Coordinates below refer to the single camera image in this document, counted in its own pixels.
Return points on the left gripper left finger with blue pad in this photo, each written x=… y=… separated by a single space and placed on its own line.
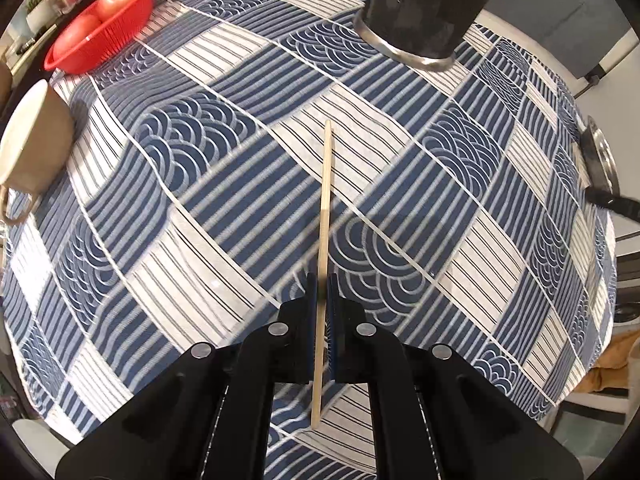
x=207 y=416

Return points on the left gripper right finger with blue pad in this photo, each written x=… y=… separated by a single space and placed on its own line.
x=434 y=416

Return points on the cluttered dark side shelf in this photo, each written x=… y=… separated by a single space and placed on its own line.
x=31 y=26

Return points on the red plastic fruit basket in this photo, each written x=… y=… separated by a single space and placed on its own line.
x=104 y=42

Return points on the beige ceramic mug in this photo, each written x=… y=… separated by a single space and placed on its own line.
x=34 y=147

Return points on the lone wooden chopstick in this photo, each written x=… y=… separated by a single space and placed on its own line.
x=323 y=272

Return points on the black cylindrical utensil holder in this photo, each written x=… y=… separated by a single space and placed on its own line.
x=419 y=33

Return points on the blue white patterned tablecloth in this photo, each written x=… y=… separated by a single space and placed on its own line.
x=189 y=208

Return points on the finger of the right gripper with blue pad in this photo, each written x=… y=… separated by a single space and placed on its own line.
x=623 y=206

